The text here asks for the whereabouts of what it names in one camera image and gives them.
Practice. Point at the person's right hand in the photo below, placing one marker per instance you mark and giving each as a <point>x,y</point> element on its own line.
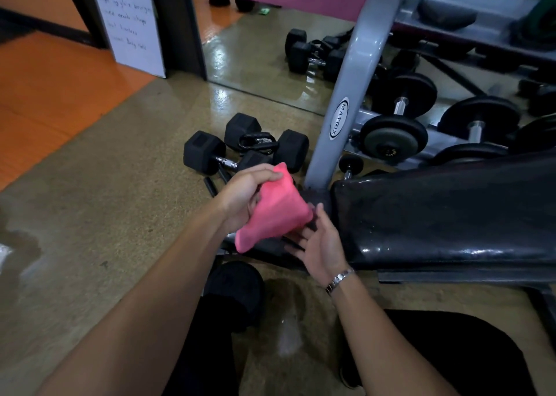
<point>323,252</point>

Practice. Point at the person's left hand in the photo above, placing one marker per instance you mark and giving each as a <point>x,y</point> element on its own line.
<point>236,196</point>

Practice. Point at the person's left fingers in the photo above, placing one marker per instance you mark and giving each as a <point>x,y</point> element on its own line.
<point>260,174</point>

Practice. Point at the person's right thumb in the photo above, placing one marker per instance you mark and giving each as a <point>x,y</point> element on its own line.
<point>325,220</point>

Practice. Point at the pink cloth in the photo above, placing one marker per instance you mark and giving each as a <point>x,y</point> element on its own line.
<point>278,211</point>

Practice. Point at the person's left forearm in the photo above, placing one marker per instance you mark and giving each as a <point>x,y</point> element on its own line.
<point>143,317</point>

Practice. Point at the person's right forearm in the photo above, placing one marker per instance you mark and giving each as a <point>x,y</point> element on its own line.
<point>382,339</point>

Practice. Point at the black short bar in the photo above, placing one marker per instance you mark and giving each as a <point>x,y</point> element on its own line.
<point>210,186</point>
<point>224,174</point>

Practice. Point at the black hex dumbbell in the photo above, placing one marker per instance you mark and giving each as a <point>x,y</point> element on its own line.
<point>293,148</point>
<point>204,152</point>

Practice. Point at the small black round dumbbell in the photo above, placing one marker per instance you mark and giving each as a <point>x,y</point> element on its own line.
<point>350,163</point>

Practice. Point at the black round plate dumbbell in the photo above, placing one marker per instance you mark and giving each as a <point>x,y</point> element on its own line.
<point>536,133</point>
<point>478,113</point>
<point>393,137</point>

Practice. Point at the black padded bench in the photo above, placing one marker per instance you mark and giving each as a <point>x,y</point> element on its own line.
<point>443,217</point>

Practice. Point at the person's left leg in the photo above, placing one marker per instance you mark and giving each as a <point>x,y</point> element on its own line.
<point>234,298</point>

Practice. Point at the person's leg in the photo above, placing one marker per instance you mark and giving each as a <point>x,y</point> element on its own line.
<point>234,298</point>
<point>456,356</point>

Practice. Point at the grey dumbbell rack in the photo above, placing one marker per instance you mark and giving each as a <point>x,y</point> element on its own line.
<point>347,87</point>

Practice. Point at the black pillar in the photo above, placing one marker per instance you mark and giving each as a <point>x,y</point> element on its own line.
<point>176,22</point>

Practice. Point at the person's right leg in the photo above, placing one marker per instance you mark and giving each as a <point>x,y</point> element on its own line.
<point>456,356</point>

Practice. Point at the white handwritten board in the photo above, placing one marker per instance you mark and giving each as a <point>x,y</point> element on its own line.
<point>130,22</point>

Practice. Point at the black rack pad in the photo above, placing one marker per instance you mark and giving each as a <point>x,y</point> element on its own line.
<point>447,14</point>

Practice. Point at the wall mirror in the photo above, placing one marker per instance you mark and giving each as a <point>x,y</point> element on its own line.
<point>260,57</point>

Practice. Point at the black bench frame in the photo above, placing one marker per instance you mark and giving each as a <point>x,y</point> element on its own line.
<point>434,276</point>

